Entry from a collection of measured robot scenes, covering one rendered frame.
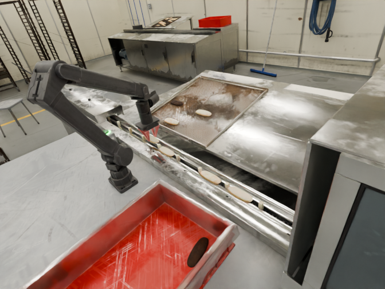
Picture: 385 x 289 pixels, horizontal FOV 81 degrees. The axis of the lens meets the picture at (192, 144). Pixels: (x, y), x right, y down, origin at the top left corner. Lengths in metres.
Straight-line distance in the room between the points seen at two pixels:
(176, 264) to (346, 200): 0.53
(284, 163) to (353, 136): 0.60
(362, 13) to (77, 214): 4.15
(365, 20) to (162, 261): 4.07
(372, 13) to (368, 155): 4.04
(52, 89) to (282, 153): 0.78
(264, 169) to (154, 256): 0.47
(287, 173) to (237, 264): 0.35
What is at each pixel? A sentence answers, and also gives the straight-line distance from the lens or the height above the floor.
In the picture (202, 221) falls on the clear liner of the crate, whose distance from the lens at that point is 0.74.
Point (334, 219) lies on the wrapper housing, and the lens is 0.34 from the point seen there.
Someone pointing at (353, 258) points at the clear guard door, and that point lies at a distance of 0.38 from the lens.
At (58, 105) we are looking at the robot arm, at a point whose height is 1.24.
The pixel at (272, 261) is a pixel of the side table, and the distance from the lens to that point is 0.73.
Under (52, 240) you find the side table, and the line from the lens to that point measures 0.97.
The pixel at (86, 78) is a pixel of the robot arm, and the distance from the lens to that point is 0.82.
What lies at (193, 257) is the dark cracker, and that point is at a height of 0.83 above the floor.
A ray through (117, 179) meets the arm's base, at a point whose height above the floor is 0.87.
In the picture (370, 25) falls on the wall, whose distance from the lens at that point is 4.31.
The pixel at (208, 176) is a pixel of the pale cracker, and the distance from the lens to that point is 0.89.
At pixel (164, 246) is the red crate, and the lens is 0.77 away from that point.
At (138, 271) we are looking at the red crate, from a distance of 0.75.
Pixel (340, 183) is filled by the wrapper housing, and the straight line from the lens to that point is 0.30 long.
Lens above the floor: 1.46
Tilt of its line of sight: 34 degrees down
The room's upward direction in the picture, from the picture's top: 9 degrees counter-clockwise
